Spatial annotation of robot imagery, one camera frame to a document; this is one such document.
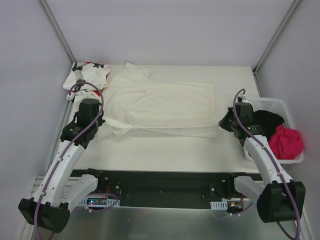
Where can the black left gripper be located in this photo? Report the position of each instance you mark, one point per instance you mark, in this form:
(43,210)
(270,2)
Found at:
(99,122)

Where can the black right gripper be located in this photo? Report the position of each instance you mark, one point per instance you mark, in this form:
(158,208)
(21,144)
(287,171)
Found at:
(225,121)

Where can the cream white t shirt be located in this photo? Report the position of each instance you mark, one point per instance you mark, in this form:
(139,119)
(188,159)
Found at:
(133,101)

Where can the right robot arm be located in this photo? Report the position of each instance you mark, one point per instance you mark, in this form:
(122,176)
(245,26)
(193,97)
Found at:
(281,198)

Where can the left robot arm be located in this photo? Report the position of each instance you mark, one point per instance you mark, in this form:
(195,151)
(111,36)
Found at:
(51,205)

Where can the black garment in basket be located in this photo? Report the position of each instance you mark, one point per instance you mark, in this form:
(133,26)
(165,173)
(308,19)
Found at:
(268,121)

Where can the red white folded shirt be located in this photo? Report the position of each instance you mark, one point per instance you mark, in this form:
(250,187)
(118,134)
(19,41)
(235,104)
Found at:
(92,94)

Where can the white black patterned folded shirt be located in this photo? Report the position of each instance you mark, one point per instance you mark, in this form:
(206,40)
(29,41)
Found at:
(94,73)

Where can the white plastic laundry basket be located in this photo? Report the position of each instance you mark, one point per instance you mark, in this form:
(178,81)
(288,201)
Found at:
(245,114)

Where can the pink garment in basket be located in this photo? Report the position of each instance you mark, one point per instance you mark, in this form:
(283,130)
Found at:
(286,143)

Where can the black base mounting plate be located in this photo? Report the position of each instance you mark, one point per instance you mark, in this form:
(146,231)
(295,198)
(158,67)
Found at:
(171,190)

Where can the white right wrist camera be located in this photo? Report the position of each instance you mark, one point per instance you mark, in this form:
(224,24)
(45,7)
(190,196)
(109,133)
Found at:
(243,99)

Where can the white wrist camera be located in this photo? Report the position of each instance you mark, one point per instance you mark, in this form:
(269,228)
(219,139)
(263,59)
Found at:
(243,99)
(77,97)

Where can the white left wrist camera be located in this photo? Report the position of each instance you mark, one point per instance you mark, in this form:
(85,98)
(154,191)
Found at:
(77,97)

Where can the left white cable duct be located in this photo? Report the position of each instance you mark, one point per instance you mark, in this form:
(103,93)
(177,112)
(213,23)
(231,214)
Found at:
(95,202)

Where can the white cable duct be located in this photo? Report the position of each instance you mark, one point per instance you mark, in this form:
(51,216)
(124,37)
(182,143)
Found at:
(95,202)
(219,205)

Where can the right white cable duct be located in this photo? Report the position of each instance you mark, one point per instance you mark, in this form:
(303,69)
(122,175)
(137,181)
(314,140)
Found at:
(219,205)

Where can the left aluminium frame post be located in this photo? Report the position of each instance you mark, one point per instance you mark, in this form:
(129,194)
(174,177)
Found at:
(57,30)

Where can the aluminium frame post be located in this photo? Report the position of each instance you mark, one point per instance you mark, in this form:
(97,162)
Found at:
(292,9)
(57,30)

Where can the right aluminium frame post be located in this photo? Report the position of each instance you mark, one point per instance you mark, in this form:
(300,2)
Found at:
(292,9)

